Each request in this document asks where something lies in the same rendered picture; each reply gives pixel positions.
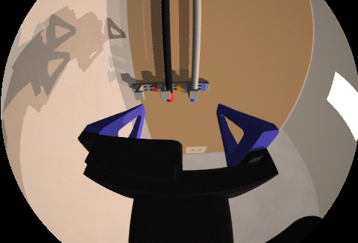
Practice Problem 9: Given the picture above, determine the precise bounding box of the black bar with red ends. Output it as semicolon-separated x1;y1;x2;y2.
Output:
161;0;173;102

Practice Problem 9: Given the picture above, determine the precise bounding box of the grey metal bar with blue ends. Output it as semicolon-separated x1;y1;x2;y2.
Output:
191;0;201;89

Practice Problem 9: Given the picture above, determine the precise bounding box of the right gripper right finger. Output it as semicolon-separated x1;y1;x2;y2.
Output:
216;104;279;167

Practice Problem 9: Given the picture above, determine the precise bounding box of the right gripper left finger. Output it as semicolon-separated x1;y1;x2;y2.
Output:
83;104;145;139

